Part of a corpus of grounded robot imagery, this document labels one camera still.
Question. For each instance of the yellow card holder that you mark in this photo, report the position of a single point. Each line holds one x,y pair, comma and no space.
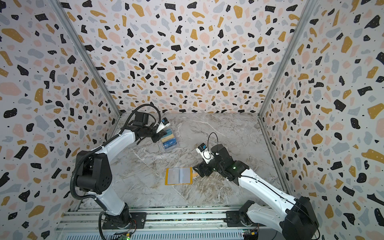
180,176

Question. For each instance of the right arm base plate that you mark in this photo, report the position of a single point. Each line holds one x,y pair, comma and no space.
237,219

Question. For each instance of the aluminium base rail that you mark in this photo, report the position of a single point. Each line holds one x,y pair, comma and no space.
158,219

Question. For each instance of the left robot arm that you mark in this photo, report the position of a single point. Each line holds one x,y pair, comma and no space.
92,176

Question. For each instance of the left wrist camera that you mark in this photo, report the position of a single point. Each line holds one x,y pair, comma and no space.
163,124

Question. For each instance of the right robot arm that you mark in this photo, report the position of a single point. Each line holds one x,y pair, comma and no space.
293,217

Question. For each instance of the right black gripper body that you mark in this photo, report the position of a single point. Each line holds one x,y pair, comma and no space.
207,167

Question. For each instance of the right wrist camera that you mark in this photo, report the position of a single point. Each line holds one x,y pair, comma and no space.
203,150

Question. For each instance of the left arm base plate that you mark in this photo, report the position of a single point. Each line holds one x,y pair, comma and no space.
125,221

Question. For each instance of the white ventilation grille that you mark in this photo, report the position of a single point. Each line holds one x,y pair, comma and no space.
166,235

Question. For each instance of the light blue credit card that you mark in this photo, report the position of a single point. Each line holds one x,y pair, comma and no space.
169,135

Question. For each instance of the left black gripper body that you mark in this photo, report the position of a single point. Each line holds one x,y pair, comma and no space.
150,133

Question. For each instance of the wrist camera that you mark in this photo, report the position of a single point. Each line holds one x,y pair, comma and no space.
203,150
163,124

